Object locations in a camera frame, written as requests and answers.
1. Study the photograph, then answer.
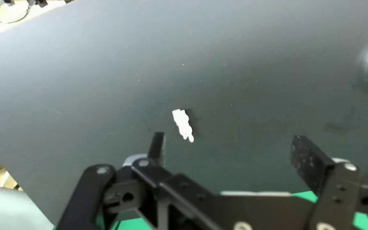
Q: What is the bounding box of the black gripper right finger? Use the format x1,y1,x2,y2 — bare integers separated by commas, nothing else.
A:
289,134,368,230

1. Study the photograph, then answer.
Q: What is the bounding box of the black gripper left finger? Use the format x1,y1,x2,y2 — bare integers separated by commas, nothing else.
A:
55,130,220,230

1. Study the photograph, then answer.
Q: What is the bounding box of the small white figurine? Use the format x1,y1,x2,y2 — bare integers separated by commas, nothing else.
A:
172,107,196,144

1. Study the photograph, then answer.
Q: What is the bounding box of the grey rounded object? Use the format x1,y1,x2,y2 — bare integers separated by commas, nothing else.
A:
0,185,54,230

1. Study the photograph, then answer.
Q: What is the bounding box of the thin grey cable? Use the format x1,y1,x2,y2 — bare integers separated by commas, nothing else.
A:
0,0,34,41

